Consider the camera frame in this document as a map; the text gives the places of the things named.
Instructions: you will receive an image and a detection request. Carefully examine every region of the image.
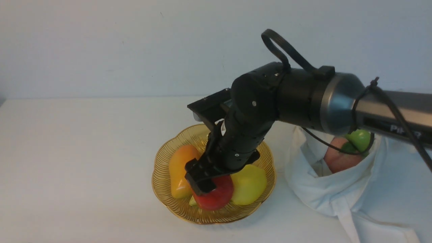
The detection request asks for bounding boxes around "yellow lemon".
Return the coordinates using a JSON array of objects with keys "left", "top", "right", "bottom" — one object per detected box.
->
[{"left": 231, "top": 164, "right": 267, "bottom": 206}]

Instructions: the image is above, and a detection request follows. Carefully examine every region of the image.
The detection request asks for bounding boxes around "green apple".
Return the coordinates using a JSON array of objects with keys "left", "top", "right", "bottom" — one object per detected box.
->
[{"left": 344, "top": 129, "right": 371, "bottom": 152}]

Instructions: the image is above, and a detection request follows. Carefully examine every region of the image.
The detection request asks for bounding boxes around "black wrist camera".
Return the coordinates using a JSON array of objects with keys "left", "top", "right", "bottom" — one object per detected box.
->
[{"left": 187, "top": 88, "right": 233, "bottom": 131}]

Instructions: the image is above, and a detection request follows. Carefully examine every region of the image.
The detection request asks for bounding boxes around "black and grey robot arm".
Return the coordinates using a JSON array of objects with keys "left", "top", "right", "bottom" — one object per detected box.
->
[{"left": 185, "top": 62, "right": 431, "bottom": 195}]

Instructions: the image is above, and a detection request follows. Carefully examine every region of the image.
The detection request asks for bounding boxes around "red apple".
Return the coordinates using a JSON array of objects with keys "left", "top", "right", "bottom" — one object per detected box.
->
[{"left": 192, "top": 175, "right": 234, "bottom": 211}]

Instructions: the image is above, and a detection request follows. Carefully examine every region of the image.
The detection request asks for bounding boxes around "orange yellow mango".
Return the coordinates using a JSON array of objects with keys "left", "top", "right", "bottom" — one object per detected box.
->
[{"left": 168, "top": 144, "right": 200, "bottom": 199}]

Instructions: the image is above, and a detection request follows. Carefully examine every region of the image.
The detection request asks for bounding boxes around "white cloth bag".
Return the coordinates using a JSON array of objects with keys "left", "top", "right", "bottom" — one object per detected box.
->
[{"left": 285, "top": 127, "right": 431, "bottom": 243}]

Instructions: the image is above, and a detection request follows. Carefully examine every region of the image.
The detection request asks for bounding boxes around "pink peach with leaf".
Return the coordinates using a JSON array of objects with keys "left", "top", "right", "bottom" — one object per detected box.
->
[{"left": 324, "top": 137, "right": 369, "bottom": 173}]

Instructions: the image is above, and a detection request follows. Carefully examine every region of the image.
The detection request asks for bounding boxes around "amber glass fruit plate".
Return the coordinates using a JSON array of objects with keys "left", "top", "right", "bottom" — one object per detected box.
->
[{"left": 152, "top": 124, "right": 277, "bottom": 225}]

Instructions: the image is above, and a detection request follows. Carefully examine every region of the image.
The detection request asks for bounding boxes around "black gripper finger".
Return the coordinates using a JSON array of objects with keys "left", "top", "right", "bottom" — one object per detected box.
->
[{"left": 185, "top": 158, "right": 226, "bottom": 196}]

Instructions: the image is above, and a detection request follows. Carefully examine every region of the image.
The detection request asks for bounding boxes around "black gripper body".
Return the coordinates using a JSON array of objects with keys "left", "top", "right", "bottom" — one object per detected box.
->
[{"left": 196, "top": 112, "right": 275, "bottom": 173}]

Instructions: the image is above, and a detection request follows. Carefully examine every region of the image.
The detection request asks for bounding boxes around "yellow banana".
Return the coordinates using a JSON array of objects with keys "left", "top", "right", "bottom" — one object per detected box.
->
[{"left": 189, "top": 195, "right": 198, "bottom": 207}]

